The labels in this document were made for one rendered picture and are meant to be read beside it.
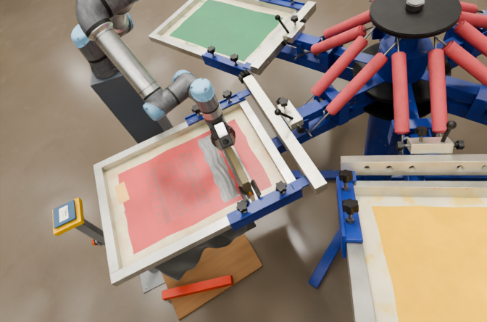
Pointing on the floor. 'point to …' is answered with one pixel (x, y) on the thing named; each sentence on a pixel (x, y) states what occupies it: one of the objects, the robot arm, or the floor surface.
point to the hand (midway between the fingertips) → (227, 147)
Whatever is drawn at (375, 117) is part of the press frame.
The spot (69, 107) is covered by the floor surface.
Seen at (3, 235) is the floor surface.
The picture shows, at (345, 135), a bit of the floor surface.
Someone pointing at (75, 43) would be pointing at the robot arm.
